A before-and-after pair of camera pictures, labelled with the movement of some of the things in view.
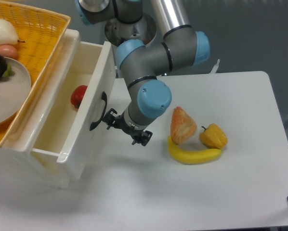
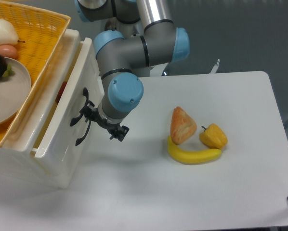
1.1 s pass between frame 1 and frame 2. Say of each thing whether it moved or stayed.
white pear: stayed
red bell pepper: moved
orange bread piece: stayed
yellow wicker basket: stayed
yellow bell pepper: stayed
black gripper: moved
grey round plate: stayed
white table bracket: stayed
